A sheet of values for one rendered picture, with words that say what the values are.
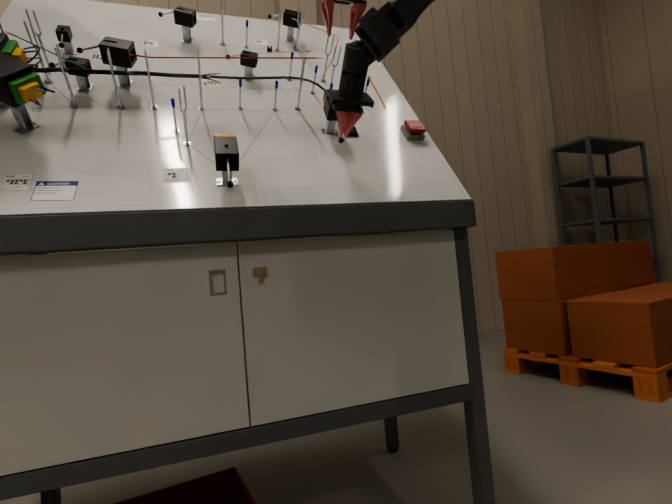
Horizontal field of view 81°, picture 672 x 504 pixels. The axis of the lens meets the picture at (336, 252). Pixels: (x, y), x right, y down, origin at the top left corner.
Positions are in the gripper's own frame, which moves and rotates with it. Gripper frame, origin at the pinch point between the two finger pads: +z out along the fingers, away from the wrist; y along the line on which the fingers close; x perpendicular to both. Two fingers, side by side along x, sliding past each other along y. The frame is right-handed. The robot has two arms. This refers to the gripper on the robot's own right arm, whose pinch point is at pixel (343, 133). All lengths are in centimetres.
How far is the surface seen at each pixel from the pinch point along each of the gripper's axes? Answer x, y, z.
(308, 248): 20.8, 10.1, 19.1
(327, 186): 10.2, 4.8, 9.0
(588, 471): 59, -83, 84
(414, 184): 8.7, -18.3, 8.7
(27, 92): 0, 65, -5
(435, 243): 19.5, -23.1, 19.3
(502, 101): -281, -256, 74
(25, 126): -5, 69, 5
